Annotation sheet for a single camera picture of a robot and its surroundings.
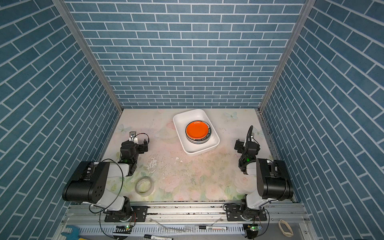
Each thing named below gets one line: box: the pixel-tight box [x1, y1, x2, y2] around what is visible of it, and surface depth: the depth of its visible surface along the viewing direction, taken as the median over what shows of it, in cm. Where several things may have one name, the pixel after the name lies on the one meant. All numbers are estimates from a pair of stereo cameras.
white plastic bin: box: [172, 109, 221, 157], surface depth 106 cm
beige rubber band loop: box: [278, 219, 294, 237], surface depth 70 cm
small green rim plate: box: [185, 120, 212, 145], surface depth 99 cm
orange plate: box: [186, 121, 209, 139], surface depth 104 cm
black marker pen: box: [143, 234, 174, 240], surface depth 68 cm
